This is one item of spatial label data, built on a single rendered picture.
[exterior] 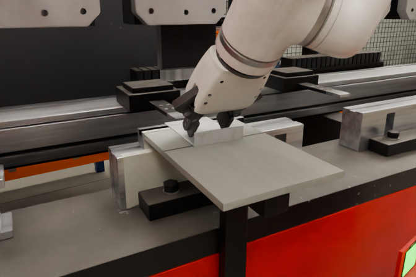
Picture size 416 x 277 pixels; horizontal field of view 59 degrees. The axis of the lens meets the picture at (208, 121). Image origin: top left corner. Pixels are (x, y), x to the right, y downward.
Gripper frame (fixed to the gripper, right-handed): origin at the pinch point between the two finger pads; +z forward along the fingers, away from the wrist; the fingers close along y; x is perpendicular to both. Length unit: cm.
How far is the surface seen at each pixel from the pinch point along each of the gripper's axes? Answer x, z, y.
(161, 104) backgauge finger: -14.4, 14.8, 0.2
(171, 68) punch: -10.2, -1.6, 3.4
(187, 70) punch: -10.4, -0.6, 0.1
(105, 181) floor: -85, 207, -22
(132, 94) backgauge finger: -18.9, 16.3, 5.0
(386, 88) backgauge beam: -17, 26, -84
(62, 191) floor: -83, 205, 7
